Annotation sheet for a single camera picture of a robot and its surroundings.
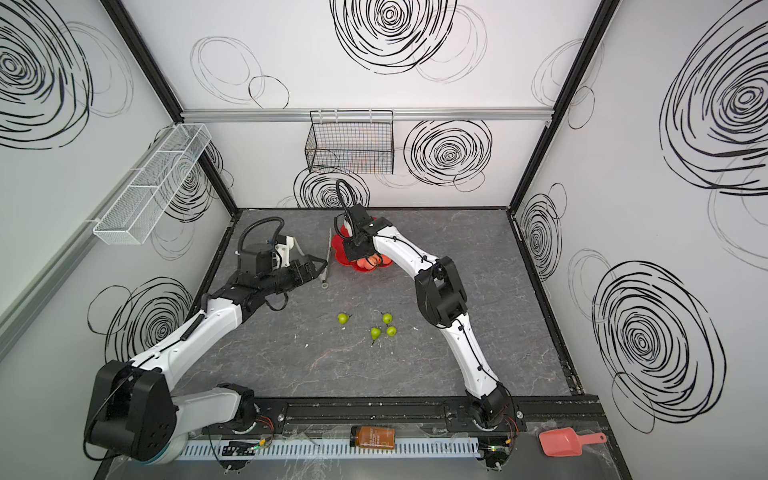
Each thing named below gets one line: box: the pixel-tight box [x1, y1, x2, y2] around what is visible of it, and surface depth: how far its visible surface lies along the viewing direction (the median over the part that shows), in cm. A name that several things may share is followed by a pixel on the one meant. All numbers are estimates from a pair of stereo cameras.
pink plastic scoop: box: [539, 428, 607, 457], surface depth 71 cm
